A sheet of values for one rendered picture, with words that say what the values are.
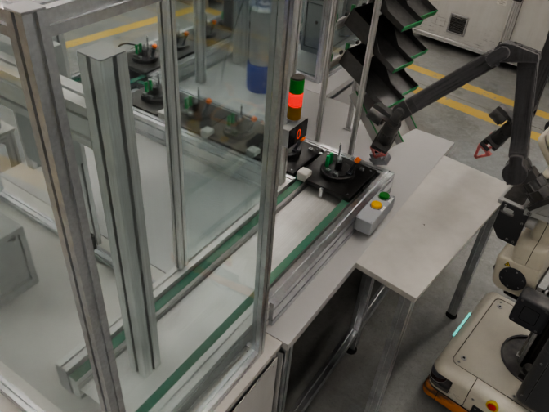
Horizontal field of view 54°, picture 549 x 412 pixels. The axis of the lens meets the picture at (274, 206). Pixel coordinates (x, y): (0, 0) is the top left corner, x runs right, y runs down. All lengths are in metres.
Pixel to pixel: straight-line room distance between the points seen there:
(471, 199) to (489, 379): 0.76
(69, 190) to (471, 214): 1.84
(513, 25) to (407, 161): 3.67
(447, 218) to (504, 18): 4.03
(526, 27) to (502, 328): 3.85
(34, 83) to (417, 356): 2.46
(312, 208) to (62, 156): 1.45
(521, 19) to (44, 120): 5.60
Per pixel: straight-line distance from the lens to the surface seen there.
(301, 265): 1.77
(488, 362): 2.59
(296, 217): 2.01
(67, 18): 0.67
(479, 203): 2.41
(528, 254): 2.23
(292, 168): 2.17
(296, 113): 1.90
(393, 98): 2.29
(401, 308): 1.99
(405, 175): 2.45
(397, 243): 2.08
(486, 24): 6.17
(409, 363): 2.82
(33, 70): 0.65
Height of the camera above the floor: 2.19
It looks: 38 degrees down
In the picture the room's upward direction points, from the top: 5 degrees clockwise
